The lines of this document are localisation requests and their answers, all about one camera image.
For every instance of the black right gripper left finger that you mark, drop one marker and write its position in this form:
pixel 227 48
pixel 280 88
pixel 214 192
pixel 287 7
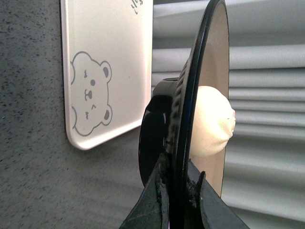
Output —
pixel 152 209

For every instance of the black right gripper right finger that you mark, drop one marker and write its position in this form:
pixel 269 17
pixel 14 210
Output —
pixel 205 209

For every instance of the beige plate with black rim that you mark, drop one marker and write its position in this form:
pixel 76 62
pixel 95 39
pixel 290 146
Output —
pixel 168 120

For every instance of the cream bear print tray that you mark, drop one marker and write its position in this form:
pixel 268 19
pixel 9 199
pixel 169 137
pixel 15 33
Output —
pixel 107 67

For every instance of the grey pleated curtain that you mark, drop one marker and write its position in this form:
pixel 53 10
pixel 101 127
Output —
pixel 256 59

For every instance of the white steamed bun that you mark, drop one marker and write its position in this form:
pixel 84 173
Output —
pixel 213 123

